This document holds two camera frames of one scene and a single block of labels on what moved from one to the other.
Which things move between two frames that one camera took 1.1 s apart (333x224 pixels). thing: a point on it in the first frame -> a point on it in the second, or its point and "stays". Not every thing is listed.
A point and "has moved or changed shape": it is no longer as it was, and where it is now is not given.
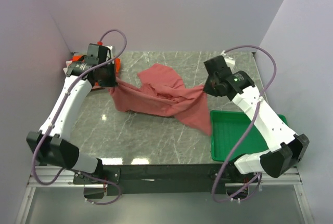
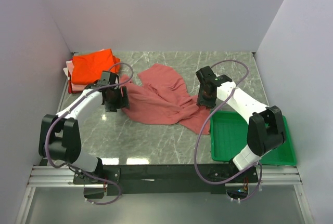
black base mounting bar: (164, 179) stays
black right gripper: (207, 89) -> (210, 104)
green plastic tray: (227, 128) stays
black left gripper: (112, 82) -> (123, 102)
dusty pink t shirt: (162, 91) has moved or changed shape
